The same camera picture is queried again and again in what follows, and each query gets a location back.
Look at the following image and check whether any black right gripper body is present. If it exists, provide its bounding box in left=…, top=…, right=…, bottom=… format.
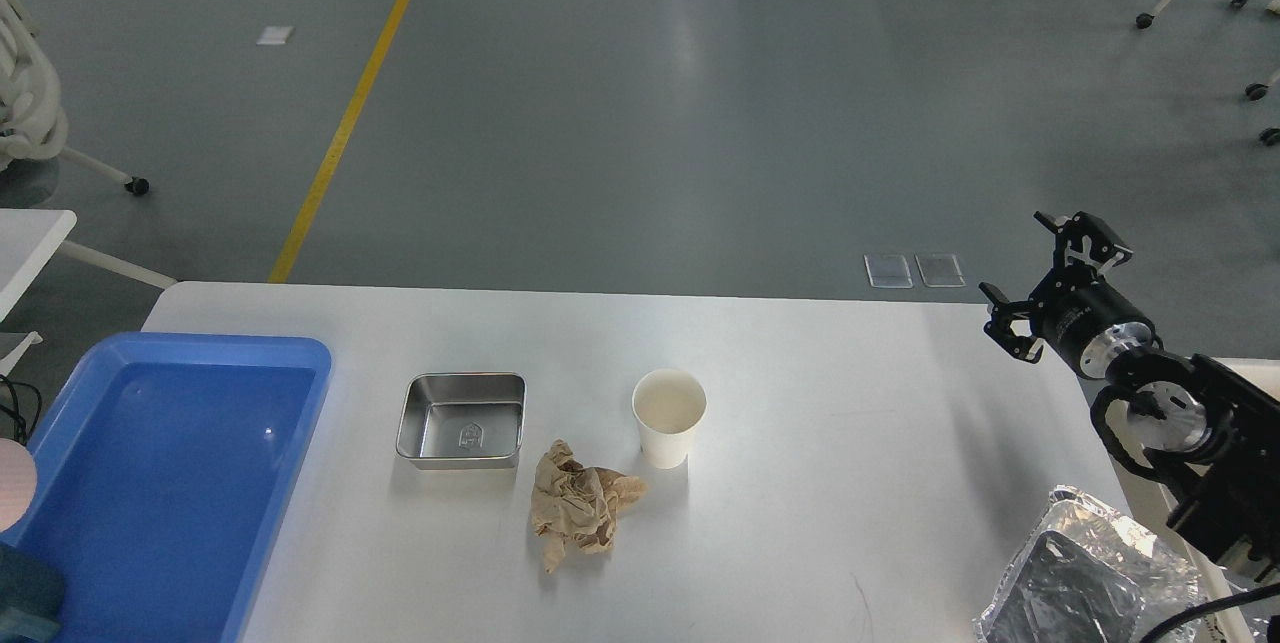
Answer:
left=1038, top=269, right=1156, bottom=380

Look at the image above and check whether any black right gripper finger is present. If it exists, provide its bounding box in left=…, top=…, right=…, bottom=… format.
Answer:
left=1034, top=211, right=1134, bottom=291
left=978, top=282, right=1047, bottom=364

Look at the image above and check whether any stainless steel rectangular tin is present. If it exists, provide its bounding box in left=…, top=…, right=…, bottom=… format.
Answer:
left=396, top=371, right=527, bottom=471

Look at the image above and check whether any pink ceramic mug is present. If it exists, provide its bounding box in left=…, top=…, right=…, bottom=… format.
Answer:
left=0, top=439, right=38, bottom=532

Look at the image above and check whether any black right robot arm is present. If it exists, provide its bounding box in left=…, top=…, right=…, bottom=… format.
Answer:
left=979, top=211, right=1279, bottom=642

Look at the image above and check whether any clear floor plate right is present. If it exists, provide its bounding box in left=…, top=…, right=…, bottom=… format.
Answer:
left=914, top=254, right=966, bottom=288

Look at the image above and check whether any clear floor plate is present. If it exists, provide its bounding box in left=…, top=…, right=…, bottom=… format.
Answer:
left=914, top=254, right=966, bottom=288
left=863, top=254, right=914, bottom=289

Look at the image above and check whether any clear floor plate left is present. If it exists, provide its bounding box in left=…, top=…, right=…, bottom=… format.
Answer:
left=863, top=254, right=914, bottom=289

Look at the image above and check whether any foil lined bin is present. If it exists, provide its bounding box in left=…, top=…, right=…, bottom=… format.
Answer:
left=972, top=485, right=1206, bottom=642

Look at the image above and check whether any white paper cup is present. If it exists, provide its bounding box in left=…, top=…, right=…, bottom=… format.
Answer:
left=631, top=368, right=708, bottom=470

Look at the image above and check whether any crumpled brown paper napkin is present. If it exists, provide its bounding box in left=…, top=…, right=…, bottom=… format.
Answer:
left=530, top=439, right=649, bottom=575

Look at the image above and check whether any blue plastic tray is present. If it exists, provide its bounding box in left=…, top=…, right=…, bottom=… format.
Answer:
left=3, top=332, right=332, bottom=642

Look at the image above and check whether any white side table left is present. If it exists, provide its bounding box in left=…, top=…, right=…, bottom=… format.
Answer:
left=3, top=208, right=166, bottom=389

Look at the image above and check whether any white office chair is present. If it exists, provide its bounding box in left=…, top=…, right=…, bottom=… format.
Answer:
left=1, top=0, right=150, bottom=197

